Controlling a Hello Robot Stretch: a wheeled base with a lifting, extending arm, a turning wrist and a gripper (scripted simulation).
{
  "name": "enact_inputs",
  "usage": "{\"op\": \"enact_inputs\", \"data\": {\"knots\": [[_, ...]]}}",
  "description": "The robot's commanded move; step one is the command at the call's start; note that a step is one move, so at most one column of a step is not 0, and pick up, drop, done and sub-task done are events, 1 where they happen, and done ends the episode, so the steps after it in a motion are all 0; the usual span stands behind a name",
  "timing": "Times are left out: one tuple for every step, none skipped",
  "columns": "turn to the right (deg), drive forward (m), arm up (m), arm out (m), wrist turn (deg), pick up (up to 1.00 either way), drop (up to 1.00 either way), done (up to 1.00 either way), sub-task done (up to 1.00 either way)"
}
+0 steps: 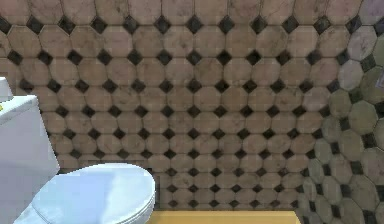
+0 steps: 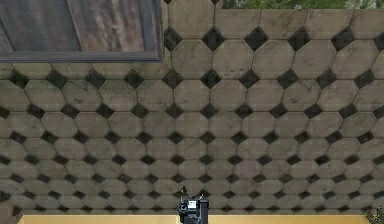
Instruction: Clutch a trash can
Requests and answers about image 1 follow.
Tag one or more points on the white toilet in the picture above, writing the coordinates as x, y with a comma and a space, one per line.
26, 156

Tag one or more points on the white roll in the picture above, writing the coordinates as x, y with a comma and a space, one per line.
4, 88

